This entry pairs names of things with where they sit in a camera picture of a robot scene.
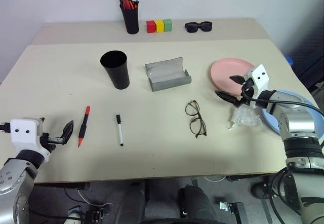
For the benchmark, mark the blue round object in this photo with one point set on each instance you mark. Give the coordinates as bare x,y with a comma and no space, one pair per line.
290,59

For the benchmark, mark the thin-framed tortoiseshell eyeglasses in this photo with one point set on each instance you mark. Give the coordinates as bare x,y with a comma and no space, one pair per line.
198,130

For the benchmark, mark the pink plate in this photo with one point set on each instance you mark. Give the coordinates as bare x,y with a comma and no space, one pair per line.
225,73

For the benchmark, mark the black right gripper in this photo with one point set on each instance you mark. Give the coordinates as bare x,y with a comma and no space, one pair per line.
247,86

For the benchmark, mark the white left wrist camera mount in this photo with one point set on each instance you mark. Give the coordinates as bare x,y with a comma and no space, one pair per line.
24,135

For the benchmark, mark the black pen with orange band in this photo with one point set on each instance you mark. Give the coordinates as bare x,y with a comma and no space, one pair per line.
136,3

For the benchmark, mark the red wooden block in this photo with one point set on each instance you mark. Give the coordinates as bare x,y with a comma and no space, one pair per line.
151,27

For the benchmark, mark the black sunglasses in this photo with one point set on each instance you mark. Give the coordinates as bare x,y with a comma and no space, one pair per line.
192,27

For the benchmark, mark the metal floor bracket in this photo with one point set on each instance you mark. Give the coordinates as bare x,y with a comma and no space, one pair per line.
229,205

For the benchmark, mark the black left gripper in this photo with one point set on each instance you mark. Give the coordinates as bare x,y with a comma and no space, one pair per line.
51,140

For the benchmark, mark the yellow wooden block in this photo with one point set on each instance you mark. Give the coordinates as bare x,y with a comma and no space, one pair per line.
159,26

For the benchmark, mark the crumpled clear plastic wrap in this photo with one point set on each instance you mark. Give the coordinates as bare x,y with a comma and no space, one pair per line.
245,118

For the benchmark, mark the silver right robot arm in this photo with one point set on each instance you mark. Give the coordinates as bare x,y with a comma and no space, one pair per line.
298,122

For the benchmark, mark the black rounded table foot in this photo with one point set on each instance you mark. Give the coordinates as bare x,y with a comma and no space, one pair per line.
260,190

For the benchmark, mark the white marker with black cap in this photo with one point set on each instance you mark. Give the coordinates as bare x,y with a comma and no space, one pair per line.
120,132

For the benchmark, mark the green wooden block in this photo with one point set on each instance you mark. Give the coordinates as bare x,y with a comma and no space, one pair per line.
168,25

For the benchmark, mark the black pen holder cup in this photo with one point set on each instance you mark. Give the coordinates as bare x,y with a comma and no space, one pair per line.
129,18

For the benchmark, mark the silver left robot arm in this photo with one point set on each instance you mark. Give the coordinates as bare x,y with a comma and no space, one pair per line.
12,178

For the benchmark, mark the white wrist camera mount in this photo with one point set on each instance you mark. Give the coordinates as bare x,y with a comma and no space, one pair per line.
259,79
24,135

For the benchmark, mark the light blue plate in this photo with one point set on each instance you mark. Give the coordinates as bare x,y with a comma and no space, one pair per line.
272,121

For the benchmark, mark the black connector box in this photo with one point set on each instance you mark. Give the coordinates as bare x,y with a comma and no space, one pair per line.
94,216

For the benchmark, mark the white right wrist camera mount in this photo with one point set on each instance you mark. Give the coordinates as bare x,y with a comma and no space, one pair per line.
259,79

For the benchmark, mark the grey open glasses case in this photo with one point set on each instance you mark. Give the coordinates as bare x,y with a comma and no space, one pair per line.
164,75

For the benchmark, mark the empty black cup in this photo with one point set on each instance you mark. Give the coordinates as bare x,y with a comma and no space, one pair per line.
119,74

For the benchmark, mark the dark rounded shape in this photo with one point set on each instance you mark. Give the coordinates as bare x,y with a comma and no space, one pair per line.
131,203
196,203

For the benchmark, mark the red and black pen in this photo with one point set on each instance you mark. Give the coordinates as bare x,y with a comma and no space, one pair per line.
83,127

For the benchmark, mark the red pen in holder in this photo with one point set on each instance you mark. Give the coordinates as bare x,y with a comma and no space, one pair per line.
126,3

